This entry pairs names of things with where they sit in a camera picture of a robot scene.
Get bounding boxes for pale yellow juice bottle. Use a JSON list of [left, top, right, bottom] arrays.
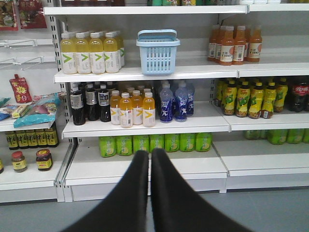
[[75, 33, 91, 74], [103, 32, 120, 73], [60, 33, 77, 74], [89, 32, 105, 74]]

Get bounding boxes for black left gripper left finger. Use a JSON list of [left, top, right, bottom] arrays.
[[63, 150, 149, 232]]

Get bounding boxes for red lid sauce jar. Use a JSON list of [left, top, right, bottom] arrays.
[[36, 149, 53, 171]]

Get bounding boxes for red hanging snack bag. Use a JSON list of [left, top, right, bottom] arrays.
[[18, 0, 47, 29]]

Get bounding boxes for blue snack bag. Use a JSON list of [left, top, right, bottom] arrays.
[[14, 93, 60, 128]]

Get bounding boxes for green tea bottle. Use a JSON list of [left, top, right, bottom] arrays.
[[133, 135, 149, 153], [99, 136, 116, 158], [149, 134, 164, 153], [116, 135, 133, 156], [180, 133, 196, 152], [195, 132, 212, 152], [164, 133, 180, 152]]

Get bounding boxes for orange yellow juice bottle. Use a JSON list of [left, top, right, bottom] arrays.
[[131, 90, 142, 125], [110, 90, 121, 125], [142, 92, 155, 127], [120, 92, 133, 128]]

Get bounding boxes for light blue plastic basket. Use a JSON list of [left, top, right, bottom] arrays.
[[136, 29, 181, 75]]

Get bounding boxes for white metal shelf unit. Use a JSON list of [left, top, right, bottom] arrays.
[[0, 0, 309, 204]]

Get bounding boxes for orange C100 juice bottle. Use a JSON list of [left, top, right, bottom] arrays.
[[247, 25, 262, 62], [232, 26, 246, 65], [219, 26, 234, 66]]

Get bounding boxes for yellow iced tea bottle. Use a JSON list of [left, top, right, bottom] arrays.
[[248, 82, 264, 119], [261, 82, 276, 119], [223, 80, 237, 116], [236, 81, 250, 117], [274, 77, 288, 113]]

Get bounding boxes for blue sports drink bottle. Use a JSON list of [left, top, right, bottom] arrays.
[[175, 81, 188, 122], [186, 82, 195, 116], [160, 83, 173, 123]]

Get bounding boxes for red spouted sauce pouch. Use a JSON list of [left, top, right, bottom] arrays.
[[9, 74, 32, 103]]

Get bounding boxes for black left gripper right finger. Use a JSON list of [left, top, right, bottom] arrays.
[[151, 148, 249, 232]]

